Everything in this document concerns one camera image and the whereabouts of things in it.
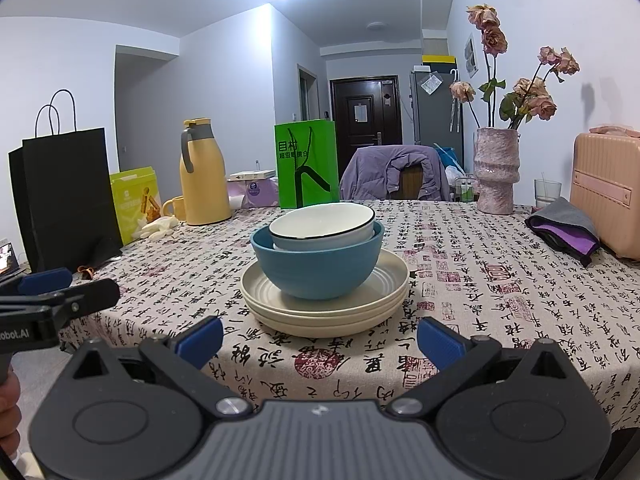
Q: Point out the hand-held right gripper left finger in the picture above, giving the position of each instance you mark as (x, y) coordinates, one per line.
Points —
(200, 342)

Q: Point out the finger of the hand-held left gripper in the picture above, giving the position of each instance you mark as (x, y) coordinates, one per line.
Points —
(95, 295)
(45, 281)

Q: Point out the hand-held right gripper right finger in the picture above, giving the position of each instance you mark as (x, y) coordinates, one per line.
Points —
(440, 342)

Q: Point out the cream plate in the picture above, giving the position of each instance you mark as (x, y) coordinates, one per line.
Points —
(325, 332)
(325, 319)
(395, 275)

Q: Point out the blue bowl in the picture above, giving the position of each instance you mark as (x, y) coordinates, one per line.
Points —
(320, 270)

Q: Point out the person's left hand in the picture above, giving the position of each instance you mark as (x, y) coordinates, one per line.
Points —
(7, 410)

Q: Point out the printed tablecloth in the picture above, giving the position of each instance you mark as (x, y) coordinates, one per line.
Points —
(450, 310)

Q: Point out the laptop screen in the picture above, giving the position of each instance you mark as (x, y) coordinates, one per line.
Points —
(7, 257)

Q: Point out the black paper bag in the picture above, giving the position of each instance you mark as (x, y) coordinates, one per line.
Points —
(65, 200)

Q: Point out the cream rubber gloves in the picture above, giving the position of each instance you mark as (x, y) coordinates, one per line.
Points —
(160, 226)

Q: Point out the yellow-green snack box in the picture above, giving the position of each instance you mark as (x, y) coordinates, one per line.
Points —
(130, 205)

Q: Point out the yellow mug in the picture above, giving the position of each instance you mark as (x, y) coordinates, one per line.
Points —
(172, 208)

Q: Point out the yellow thermos jug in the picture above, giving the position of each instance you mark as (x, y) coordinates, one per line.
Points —
(205, 185)

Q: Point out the purple tissue pack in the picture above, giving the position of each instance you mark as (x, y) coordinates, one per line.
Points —
(255, 192)

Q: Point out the wooden chair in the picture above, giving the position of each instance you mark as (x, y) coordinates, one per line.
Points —
(410, 182)

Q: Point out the white plastic bag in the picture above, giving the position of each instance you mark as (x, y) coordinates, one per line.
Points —
(452, 177)

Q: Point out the white flat box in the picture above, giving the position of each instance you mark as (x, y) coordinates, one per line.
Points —
(252, 175)

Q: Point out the pink textured vase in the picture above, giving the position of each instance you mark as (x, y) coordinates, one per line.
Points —
(495, 175)

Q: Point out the grey and purple cloth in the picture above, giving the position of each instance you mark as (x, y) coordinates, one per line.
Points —
(565, 215)

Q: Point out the purple padded jacket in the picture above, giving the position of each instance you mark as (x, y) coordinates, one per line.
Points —
(365, 175)

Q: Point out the glass cup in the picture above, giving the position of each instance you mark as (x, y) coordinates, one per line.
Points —
(547, 192)

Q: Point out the blue plastic bag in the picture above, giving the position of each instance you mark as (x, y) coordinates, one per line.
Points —
(445, 154)

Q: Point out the drinking straw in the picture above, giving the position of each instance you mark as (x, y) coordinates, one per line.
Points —
(543, 182)

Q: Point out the green paper bag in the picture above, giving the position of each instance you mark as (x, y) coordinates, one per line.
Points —
(300, 160)

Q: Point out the grey refrigerator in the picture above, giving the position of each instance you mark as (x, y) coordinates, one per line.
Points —
(440, 125)

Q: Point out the beige suitcase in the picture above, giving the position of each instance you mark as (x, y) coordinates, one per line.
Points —
(610, 185)

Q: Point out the dark entrance door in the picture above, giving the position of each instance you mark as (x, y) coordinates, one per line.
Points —
(345, 125)

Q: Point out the white umbrella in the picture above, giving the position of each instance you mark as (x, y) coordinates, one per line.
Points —
(454, 105)

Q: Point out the clear document sleeve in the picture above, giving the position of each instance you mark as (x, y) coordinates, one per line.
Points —
(431, 84)

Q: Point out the grey interior doorway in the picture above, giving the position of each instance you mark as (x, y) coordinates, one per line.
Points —
(309, 95)

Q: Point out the dried roses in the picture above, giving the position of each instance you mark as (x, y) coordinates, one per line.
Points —
(492, 40)

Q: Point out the round ceiling lamp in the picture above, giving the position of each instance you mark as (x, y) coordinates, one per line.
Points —
(377, 26)

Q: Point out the wall poster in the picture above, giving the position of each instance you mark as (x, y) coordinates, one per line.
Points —
(470, 57)

